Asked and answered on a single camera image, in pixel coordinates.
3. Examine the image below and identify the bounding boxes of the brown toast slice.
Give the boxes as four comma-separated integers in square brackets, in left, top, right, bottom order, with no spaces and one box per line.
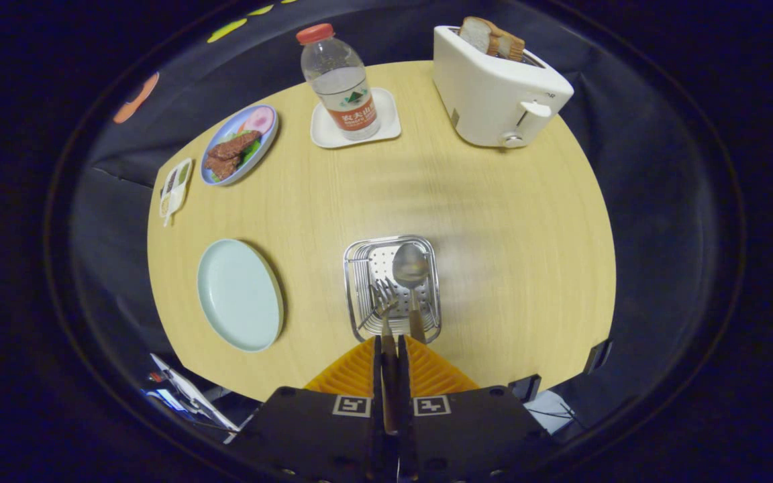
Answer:
[494,32,526,62]

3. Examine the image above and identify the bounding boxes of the black backdrop cloth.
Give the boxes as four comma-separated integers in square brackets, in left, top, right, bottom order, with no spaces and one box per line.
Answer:
[71,0,719,433]

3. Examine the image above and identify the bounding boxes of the clear water bottle red cap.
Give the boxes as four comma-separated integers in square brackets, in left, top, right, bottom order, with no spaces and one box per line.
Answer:
[295,23,381,142]

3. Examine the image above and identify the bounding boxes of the white divided condiment tray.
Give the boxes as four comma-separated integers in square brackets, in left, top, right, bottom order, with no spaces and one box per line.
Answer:
[159,158,193,227]

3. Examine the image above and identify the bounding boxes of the white square coaster tray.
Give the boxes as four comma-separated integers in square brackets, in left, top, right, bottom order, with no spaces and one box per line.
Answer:
[310,87,402,149]

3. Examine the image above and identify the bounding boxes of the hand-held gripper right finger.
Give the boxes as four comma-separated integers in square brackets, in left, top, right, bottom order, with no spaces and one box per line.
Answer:
[397,334,556,483]

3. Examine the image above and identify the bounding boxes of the metal wire basket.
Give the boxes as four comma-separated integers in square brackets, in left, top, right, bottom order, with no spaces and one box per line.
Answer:
[343,235,442,344]

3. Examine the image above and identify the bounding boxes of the metal fork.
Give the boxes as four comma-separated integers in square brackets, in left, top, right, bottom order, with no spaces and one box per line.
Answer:
[368,278,401,435]

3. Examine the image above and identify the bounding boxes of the metal spoon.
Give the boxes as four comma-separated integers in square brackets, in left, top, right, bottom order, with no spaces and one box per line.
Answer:
[392,243,431,344]

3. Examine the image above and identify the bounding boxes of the white paper sheets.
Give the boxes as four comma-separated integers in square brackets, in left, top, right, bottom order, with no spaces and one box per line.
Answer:
[147,354,240,433]

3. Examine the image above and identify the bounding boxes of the blue plate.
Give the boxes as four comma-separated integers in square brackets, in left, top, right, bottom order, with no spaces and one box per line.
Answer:
[200,104,279,186]

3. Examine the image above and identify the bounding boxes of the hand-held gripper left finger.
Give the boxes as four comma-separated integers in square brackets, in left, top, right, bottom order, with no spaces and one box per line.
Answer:
[225,335,389,483]

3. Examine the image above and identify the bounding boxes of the long brown meat piece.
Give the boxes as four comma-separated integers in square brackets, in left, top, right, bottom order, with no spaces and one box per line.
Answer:
[207,131,262,160]

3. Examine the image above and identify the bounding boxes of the white bread slice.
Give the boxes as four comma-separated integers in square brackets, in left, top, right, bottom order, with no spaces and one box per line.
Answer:
[458,16,501,54]

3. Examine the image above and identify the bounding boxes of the light green round plate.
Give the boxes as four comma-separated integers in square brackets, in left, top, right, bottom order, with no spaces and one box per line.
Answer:
[197,239,285,353]

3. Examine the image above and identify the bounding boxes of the short brown meat piece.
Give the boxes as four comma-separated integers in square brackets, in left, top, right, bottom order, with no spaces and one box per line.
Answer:
[204,156,243,180]

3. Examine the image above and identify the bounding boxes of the pink ham slice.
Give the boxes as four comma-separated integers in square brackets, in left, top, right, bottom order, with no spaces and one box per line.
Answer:
[242,107,275,135]

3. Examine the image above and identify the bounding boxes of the black bracket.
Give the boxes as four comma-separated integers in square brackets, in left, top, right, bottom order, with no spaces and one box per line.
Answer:
[509,374,542,403]
[584,339,613,375]

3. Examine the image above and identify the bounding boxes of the white toaster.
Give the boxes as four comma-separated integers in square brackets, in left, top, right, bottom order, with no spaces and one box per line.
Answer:
[432,25,574,148]

